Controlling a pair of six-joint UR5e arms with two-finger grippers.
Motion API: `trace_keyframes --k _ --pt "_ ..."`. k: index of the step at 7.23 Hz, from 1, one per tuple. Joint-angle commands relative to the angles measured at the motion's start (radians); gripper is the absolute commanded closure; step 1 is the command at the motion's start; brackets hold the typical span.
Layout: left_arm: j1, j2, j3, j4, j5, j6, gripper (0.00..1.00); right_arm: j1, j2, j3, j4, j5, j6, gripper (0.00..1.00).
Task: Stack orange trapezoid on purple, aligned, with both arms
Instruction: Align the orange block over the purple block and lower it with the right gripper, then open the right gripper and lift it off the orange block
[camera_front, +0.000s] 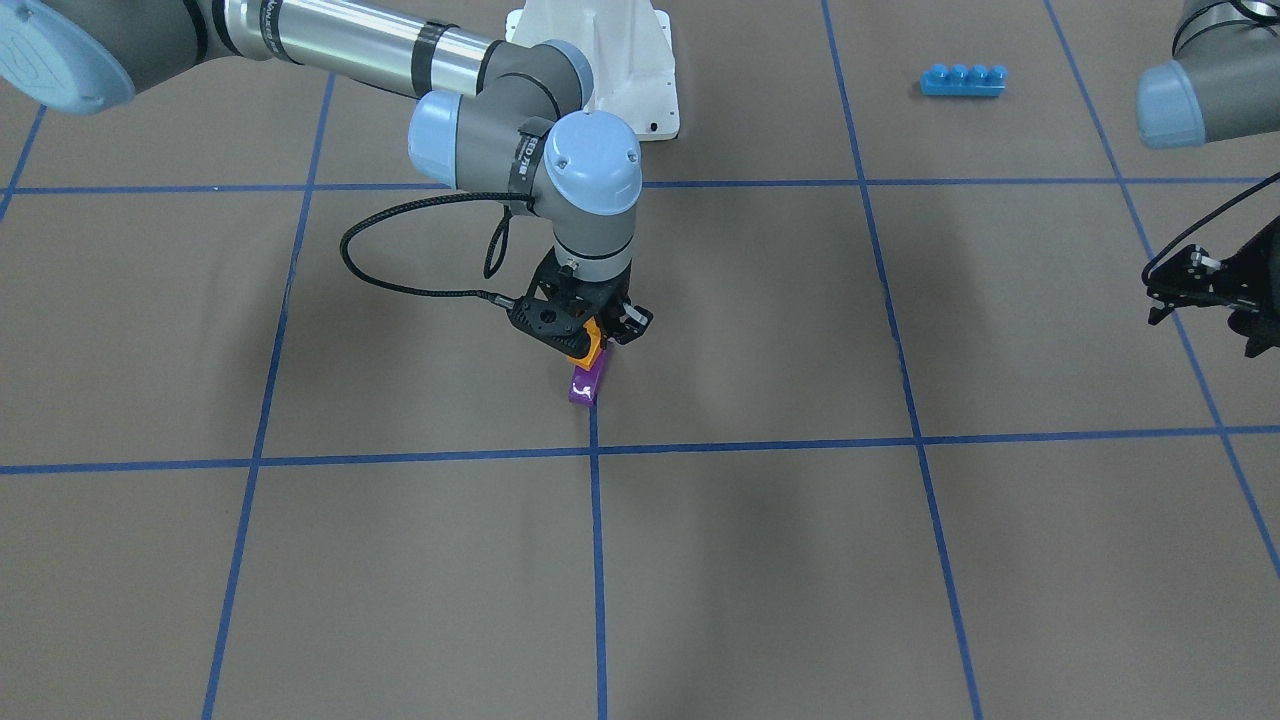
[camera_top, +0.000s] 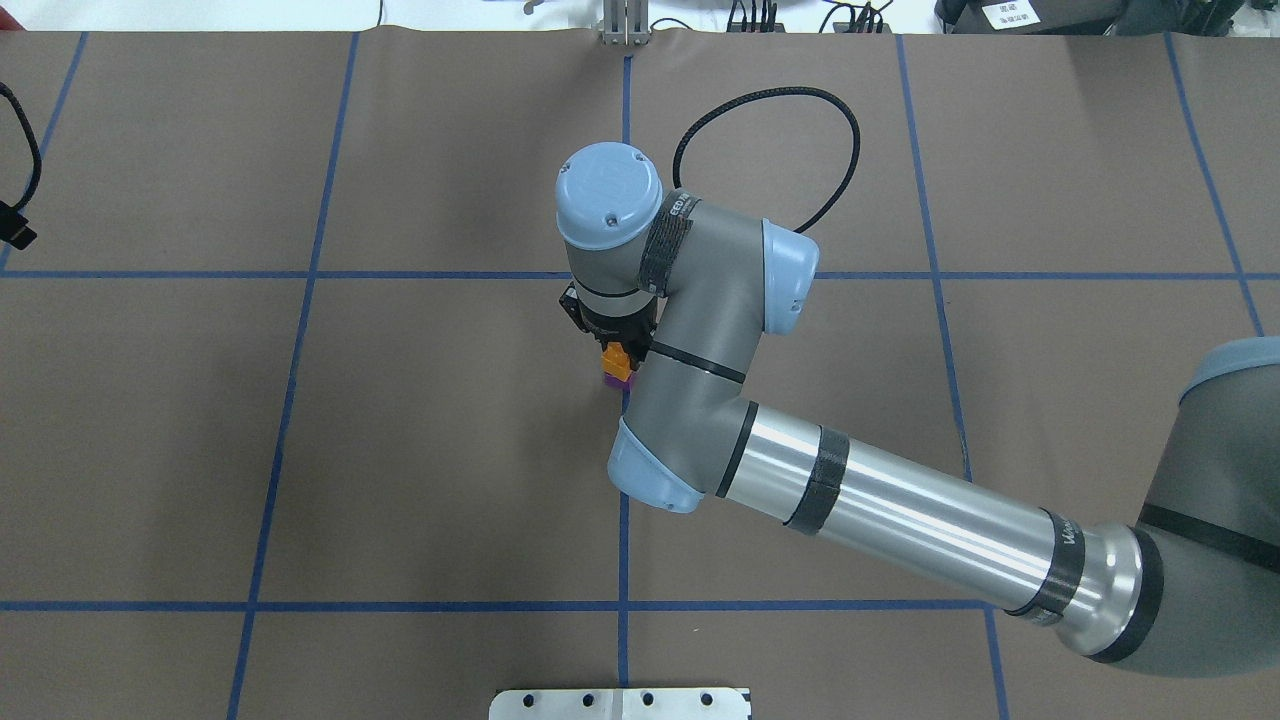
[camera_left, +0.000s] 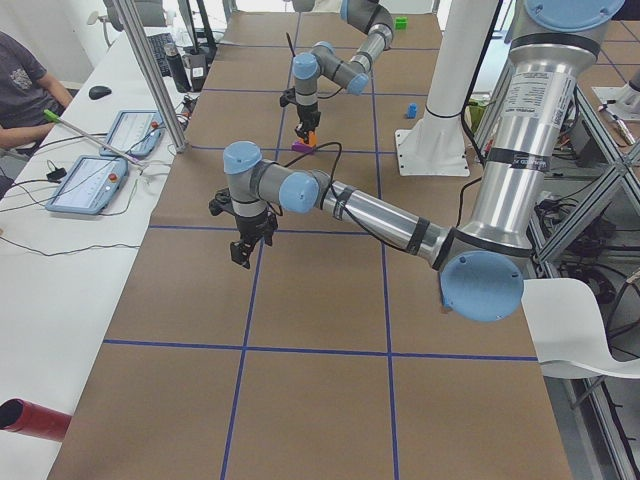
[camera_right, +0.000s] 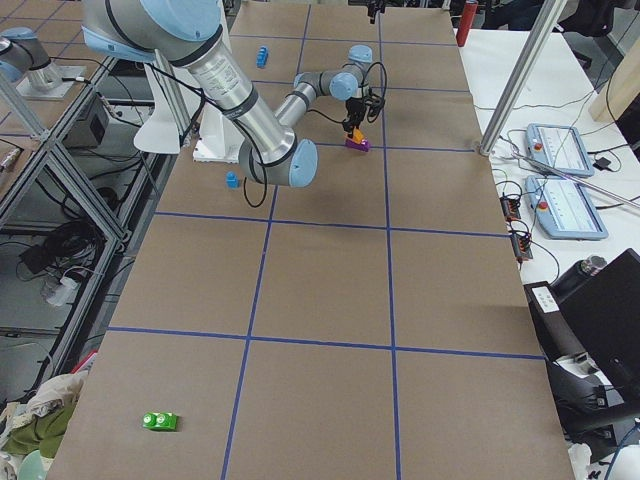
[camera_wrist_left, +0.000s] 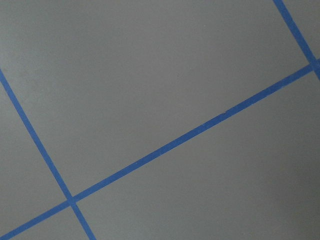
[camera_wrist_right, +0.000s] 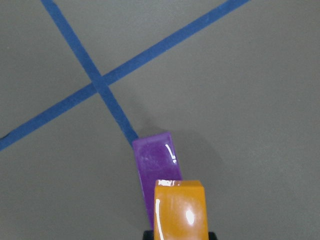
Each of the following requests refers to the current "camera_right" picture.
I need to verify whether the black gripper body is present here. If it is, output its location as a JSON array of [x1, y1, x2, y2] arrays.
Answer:
[[346, 98, 367, 120]]

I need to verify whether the orange trapezoid block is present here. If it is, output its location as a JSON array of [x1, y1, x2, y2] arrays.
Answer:
[[351, 128, 366, 143]]

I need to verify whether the purple trapezoid block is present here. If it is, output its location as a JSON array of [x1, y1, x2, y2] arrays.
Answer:
[[344, 138, 370, 152]]

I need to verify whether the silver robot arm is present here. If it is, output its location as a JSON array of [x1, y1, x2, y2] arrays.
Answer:
[[82, 1, 373, 188]]

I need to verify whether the red cylinder bottle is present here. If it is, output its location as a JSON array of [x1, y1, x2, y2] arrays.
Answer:
[[456, 0, 478, 48]]

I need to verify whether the long blue brick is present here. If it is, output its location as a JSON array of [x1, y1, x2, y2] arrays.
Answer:
[[256, 45, 269, 69]]

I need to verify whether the small blue block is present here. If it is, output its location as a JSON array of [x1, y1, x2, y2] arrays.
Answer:
[[225, 171, 240, 189]]

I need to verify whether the upper blue teach pendant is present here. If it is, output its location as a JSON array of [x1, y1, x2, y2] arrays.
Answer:
[[525, 123, 594, 178]]

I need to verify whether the blue teach pendant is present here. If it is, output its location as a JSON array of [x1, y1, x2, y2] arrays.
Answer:
[[525, 175, 609, 241], [525, 123, 594, 178]]

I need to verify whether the lower blue teach pendant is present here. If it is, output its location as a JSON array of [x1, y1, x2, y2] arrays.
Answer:
[[525, 175, 609, 241]]

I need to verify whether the black monitor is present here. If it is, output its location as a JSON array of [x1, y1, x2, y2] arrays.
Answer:
[[576, 248, 639, 398]]

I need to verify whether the green two-stud brick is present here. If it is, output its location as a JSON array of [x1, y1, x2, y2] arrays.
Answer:
[[141, 412, 179, 432]]

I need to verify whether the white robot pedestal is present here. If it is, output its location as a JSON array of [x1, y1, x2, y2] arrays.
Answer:
[[193, 104, 245, 164]]

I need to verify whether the aluminium frame post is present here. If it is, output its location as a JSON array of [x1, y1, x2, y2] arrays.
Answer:
[[478, 0, 566, 156]]

